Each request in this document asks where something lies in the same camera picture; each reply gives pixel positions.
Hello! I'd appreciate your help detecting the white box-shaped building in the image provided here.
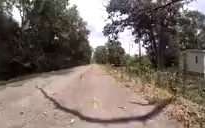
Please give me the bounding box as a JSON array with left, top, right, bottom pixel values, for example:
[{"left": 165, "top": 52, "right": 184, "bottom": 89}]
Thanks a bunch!
[{"left": 180, "top": 49, "right": 205, "bottom": 77}]

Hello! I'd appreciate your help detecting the pale worn asphalt road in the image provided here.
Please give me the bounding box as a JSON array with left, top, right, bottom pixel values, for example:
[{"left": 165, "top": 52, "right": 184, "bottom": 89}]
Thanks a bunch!
[{"left": 0, "top": 63, "right": 182, "bottom": 128}]

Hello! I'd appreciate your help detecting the dense wood of trees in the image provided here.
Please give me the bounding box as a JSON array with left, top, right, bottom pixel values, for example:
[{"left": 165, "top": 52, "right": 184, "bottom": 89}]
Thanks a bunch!
[{"left": 0, "top": 0, "right": 95, "bottom": 83}]

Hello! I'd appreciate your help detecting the wire fence with posts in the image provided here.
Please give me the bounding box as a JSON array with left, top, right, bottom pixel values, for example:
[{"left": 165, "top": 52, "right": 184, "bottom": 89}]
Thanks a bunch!
[{"left": 118, "top": 65, "right": 205, "bottom": 98}]

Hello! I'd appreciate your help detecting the row of tall trees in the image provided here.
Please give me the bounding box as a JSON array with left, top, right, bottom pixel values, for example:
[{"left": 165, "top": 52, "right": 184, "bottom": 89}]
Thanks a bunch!
[{"left": 93, "top": 0, "right": 205, "bottom": 72}]

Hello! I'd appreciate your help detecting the dry leaf-strewn verge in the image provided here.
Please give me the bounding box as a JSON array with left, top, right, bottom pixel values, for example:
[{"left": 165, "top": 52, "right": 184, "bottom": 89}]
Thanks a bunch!
[{"left": 101, "top": 63, "right": 205, "bottom": 128}]

